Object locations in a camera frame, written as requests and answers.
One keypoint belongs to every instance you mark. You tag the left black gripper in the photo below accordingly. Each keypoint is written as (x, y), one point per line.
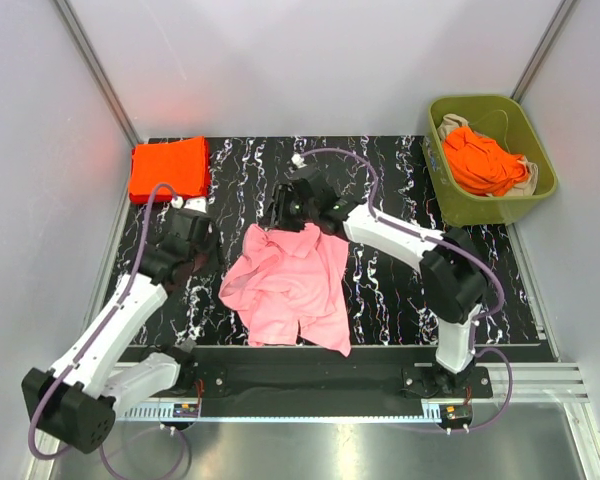
(215, 265)

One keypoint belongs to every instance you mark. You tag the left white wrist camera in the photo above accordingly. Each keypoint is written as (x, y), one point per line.
(197, 204)

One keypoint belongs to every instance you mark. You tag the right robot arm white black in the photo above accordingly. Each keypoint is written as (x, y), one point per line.
(453, 284)

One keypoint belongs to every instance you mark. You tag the left small circuit board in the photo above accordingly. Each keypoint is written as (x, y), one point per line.
(186, 410)

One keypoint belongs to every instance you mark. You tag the pink t shirt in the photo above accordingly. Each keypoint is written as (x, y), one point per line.
(287, 286)

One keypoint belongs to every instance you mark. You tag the olive green plastic bin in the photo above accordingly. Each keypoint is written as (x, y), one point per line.
(503, 120)

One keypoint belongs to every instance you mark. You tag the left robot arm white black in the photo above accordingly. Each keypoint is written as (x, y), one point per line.
(78, 399)

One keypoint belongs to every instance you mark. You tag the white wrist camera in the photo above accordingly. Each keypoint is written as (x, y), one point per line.
(297, 161)
(197, 204)

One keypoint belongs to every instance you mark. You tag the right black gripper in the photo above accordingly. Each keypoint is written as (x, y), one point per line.
(276, 215)

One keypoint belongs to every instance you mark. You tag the black marbled table mat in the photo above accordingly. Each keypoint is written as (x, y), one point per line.
(384, 297)

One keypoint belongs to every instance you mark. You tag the right small circuit board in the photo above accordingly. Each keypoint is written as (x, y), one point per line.
(456, 412)

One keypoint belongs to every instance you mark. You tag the aluminium rail frame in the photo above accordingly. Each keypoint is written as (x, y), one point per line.
(527, 384)

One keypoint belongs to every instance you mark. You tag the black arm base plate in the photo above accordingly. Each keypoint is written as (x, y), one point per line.
(223, 371)

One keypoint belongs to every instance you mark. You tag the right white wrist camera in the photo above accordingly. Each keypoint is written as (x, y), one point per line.
(297, 161)

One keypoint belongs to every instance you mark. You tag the orange t shirt in bin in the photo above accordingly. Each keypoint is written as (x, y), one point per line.
(480, 166)

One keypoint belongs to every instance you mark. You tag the small circuit board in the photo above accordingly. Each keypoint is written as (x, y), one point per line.
(456, 412)
(186, 410)

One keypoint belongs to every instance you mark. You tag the folded orange t shirt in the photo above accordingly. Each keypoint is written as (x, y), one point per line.
(183, 164)

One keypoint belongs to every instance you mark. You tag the beige t shirt in bin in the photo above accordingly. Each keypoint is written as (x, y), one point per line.
(453, 121)

